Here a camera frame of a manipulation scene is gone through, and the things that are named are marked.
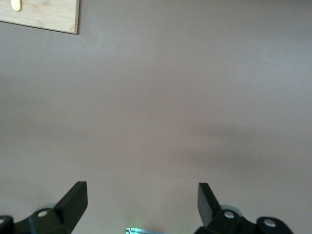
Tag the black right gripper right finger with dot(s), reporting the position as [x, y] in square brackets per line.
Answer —
[219, 221]

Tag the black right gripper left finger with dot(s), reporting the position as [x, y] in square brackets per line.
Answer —
[63, 219]

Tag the brown table cover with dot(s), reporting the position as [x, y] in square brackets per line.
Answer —
[156, 97]

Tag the bamboo cutting board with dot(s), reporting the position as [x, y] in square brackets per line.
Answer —
[48, 14]

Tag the yellow plastic fork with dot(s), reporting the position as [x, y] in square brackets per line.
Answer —
[16, 5]

